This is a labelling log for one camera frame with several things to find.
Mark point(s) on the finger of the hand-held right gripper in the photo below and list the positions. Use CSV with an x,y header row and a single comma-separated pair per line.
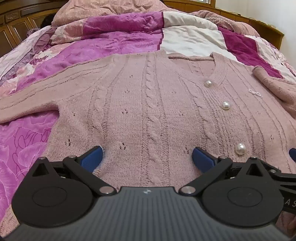
x,y
293,154

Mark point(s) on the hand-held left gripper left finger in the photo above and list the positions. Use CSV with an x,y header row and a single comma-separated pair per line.
x,y
92,158

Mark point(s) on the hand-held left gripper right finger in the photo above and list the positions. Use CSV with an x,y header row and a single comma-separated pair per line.
x,y
203,160

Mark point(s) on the pink knit cardigan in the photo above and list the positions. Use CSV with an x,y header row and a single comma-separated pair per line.
x,y
150,104

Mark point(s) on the purple patchwork quilt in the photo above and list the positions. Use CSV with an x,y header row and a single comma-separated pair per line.
x,y
115,46

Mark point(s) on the dark cloth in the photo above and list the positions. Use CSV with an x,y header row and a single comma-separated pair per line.
x,y
47,22

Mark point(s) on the pink crumpled blanket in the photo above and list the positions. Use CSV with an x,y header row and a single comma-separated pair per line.
x,y
104,11

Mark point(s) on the carved wooden cabinet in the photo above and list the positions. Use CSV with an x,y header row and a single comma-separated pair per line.
x,y
16,27

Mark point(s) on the window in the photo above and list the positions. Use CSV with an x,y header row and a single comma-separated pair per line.
x,y
208,1

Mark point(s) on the wooden bed frame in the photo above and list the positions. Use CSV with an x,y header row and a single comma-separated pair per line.
x,y
266,29

